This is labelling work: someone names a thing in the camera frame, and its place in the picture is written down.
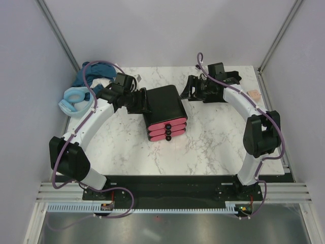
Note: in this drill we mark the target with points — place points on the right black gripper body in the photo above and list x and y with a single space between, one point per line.
205 88

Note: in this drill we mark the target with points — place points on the white t shirt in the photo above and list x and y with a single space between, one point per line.
104 81

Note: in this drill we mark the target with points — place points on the white cable duct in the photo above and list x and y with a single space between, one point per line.
106 207

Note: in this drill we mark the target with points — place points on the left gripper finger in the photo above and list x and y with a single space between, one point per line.
139 107
141 94

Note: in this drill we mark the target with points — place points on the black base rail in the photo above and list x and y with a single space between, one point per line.
175 191

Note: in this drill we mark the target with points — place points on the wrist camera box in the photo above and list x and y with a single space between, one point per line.
125 81
217 71

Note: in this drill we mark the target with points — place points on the black pink drawer organizer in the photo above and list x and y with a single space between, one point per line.
167 117

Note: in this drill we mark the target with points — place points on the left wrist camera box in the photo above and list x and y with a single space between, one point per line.
125 81

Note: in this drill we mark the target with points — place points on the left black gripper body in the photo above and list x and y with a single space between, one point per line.
132 97

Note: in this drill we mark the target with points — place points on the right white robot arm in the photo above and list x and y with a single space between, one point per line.
261 135

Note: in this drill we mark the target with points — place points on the folded black t shirt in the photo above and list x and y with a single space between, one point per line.
232 77

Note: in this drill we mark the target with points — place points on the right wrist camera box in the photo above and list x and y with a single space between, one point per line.
217 71

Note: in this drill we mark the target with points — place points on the blue t shirt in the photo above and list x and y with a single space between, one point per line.
94 71

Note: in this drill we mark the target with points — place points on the small pink cube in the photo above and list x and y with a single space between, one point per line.
254 94

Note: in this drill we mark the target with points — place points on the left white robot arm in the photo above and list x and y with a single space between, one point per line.
67 153

